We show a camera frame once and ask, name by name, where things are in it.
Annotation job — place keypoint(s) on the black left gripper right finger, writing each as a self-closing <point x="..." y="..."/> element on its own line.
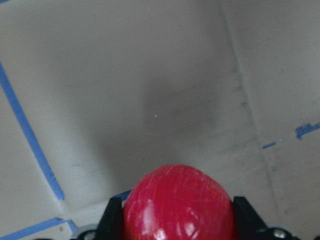
<point x="249" y="224"/>

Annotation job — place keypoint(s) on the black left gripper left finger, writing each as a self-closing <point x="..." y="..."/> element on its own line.
<point x="110" y="224"/>

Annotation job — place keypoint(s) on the red apple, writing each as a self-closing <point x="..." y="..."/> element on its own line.
<point x="178" y="202"/>

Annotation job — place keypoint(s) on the brown paper table cover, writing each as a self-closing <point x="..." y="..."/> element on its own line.
<point x="96" y="93"/>

